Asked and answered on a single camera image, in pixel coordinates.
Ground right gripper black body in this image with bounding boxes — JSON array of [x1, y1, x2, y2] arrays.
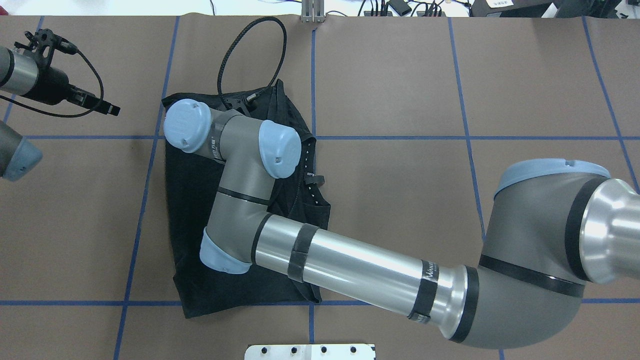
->
[[224, 95, 259, 118]]

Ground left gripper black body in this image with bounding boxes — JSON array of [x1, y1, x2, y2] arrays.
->
[[30, 67, 98, 106]]

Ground black t-shirt with logo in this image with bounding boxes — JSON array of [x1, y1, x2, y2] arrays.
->
[[162, 80, 331, 319]]

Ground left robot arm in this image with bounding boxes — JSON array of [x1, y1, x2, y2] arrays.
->
[[1, 47, 121, 182]]

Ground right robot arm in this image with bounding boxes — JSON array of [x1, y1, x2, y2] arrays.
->
[[161, 93, 639, 350]]

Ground black power strip with plugs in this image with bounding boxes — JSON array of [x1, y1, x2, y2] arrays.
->
[[357, 0, 446, 18]]

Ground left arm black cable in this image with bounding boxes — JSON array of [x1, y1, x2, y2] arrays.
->
[[0, 48, 105, 118]]

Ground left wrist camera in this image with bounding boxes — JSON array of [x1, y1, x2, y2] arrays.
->
[[14, 28, 79, 69]]

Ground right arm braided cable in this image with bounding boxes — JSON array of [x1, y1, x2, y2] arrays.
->
[[217, 16, 288, 103]]

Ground aluminium frame post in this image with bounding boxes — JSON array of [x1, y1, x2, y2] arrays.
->
[[300, 0, 326, 23]]

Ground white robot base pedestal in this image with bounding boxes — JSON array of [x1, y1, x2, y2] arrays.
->
[[244, 342, 377, 360]]

